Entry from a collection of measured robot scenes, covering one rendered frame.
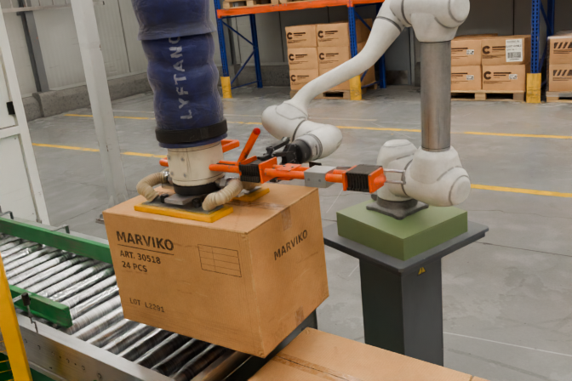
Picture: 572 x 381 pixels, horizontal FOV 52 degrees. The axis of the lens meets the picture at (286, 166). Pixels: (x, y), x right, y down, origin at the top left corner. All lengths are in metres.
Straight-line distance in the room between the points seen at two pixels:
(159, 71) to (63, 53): 10.51
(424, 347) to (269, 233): 1.06
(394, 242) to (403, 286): 0.25
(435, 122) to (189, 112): 0.83
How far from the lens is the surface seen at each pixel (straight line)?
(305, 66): 10.04
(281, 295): 1.80
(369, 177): 1.48
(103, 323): 2.44
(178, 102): 1.76
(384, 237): 2.15
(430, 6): 1.95
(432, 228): 2.19
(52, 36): 12.14
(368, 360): 1.98
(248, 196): 1.85
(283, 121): 1.98
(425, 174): 2.08
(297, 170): 1.66
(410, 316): 2.41
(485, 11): 10.09
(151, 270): 1.95
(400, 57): 10.57
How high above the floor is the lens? 1.67
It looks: 16 degrees down
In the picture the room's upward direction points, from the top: 6 degrees counter-clockwise
